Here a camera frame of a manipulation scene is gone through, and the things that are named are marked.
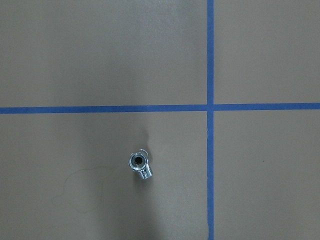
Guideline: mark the chrome threaded pipe fitting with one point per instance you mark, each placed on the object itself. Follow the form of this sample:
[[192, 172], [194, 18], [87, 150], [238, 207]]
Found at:
[[139, 163]]

